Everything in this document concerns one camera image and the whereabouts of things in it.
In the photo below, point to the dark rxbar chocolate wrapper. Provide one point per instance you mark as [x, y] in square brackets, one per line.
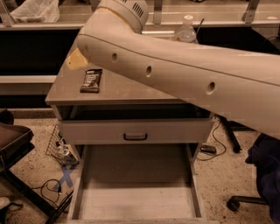
[91, 82]

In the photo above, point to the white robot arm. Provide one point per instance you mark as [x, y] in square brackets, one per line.
[240, 85]

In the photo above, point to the grey drawer cabinet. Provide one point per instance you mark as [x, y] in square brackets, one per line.
[119, 98]

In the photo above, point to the closed top drawer front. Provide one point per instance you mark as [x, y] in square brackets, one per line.
[139, 131]

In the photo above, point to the open middle drawer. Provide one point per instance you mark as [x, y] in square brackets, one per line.
[136, 184]

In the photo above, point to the black power adapter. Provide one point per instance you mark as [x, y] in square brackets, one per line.
[208, 149]

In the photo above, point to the clear plastic water bottle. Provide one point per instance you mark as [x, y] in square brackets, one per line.
[186, 33]

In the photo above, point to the white plastic bag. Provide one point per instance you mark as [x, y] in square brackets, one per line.
[37, 11]

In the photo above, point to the wire basket with items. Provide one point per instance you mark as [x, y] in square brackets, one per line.
[59, 150]

